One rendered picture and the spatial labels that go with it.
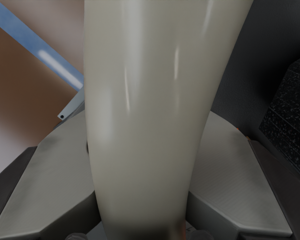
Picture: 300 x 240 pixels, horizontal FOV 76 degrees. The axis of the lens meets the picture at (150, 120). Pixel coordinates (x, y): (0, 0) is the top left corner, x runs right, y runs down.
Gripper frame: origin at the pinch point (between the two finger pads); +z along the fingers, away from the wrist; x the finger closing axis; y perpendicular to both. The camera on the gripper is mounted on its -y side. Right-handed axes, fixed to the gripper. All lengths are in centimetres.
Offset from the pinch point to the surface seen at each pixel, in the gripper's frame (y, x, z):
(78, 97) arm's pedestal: 37, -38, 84
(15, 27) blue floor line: 2, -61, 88
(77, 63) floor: 19, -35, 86
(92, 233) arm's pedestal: 27.8, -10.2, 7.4
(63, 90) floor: 33, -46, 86
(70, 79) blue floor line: 27, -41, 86
